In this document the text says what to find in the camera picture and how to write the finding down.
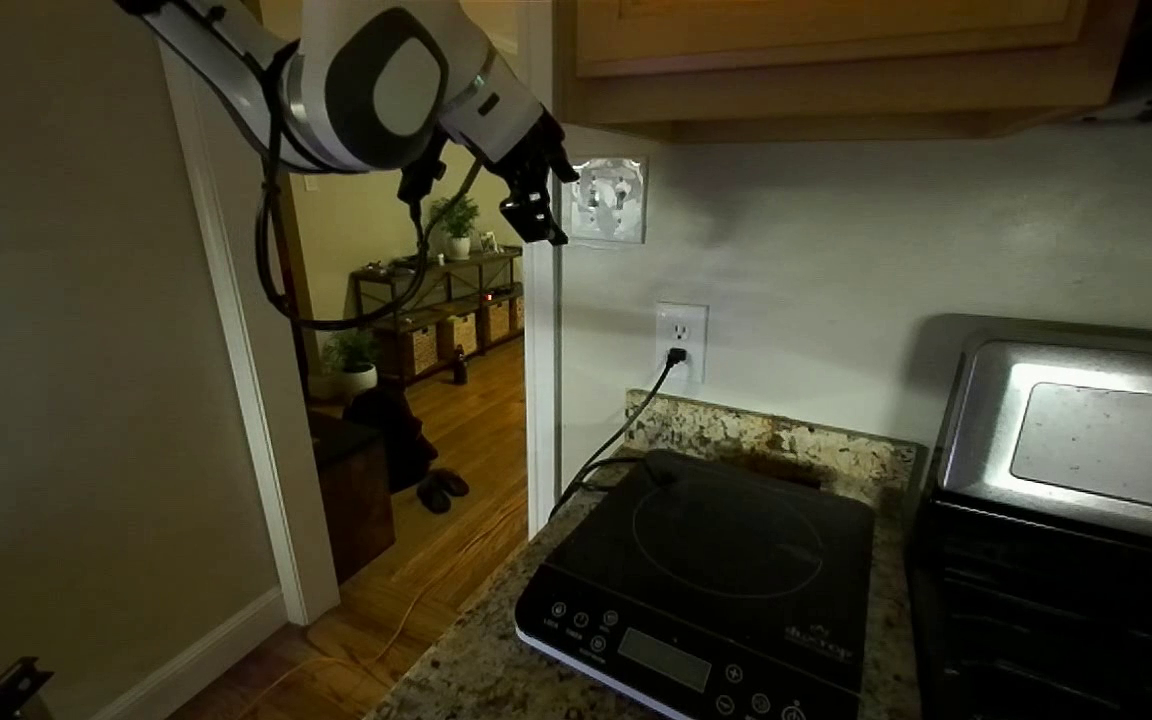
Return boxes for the black bag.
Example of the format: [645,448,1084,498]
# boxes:
[346,386,445,498]

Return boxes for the white double switch plate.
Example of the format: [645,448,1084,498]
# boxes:
[566,155,652,249]

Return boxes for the potted plant in white pot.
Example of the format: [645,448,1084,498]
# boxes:
[323,325,388,400]
[421,194,486,270]

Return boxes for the white wall outlet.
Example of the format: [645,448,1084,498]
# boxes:
[652,302,714,392]

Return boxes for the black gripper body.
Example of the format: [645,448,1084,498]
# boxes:
[489,109,584,208]

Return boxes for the dark wooden console shelf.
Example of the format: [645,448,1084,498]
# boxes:
[346,246,529,392]

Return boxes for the dark wooden box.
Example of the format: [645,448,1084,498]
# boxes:
[310,407,401,585]

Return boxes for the black induction cooktop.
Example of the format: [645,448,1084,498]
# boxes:
[514,448,882,720]

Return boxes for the black clamp object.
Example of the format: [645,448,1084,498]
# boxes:
[0,653,61,720]

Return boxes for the black power cord with plug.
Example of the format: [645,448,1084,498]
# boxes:
[549,345,697,520]

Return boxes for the white baseboard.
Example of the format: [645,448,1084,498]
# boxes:
[94,585,295,720]

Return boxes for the wooden wall cabinet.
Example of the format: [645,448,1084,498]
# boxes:
[552,0,1146,142]

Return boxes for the white door frame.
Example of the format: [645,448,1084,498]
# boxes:
[154,0,567,628]

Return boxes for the pair of dark shoes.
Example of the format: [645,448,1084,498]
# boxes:
[412,466,477,520]

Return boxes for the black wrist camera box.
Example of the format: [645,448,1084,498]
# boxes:
[395,130,456,229]

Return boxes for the silver and black toaster oven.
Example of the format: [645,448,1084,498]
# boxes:
[906,314,1152,720]

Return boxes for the brown storage basket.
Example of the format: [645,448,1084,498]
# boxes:
[437,307,486,366]
[477,291,520,347]
[380,319,445,386]

